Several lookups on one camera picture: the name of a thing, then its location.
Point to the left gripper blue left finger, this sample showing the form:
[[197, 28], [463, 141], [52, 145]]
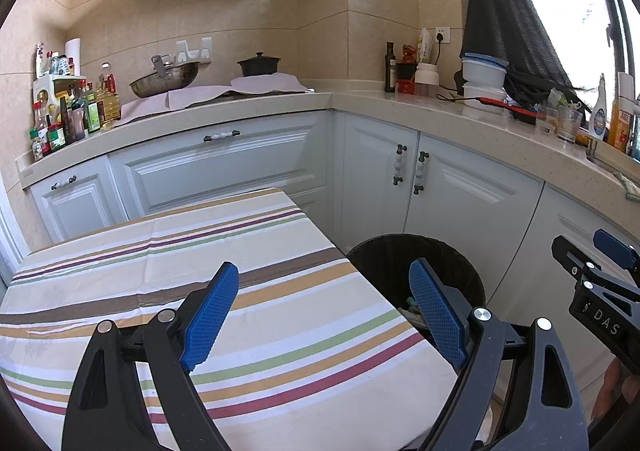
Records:
[[203, 314]]

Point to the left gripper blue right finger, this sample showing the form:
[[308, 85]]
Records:
[[444, 311]]

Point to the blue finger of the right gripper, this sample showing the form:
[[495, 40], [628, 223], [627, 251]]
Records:
[[622, 254]]

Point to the black trash bin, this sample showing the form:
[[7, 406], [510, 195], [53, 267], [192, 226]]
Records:
[[385, 262]]

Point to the person right hand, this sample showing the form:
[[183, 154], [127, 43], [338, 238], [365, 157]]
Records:
[[617, 382]]

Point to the striped tablecloth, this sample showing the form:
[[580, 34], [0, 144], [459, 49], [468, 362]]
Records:
[[233, 324]]

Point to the white detergent bottle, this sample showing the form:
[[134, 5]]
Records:
[[597, 120]]

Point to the white cabinet run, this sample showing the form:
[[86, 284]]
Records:
[[361, 166]]

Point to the glass cup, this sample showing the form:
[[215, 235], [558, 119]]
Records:
[[569, 120]]

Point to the stacked white bowls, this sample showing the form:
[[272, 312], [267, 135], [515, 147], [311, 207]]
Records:
[[483, 76]]

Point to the pink stove cover cloth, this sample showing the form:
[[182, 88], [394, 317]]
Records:
[[175, 100]]

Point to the steel wok pan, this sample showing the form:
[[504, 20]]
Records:
[[166, 76]]

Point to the condiment bottle group rack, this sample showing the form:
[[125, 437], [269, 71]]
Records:
[[67, 107]]

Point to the white lidded jar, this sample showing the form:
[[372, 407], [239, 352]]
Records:
[[426, 74]]

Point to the black curtain cloth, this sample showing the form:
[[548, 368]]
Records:
[[511, 30]]

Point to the black clay pot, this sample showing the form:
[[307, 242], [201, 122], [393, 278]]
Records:
[[260, 64]]

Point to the dark olive oil bottle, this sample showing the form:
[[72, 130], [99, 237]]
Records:
[[390, 68]]

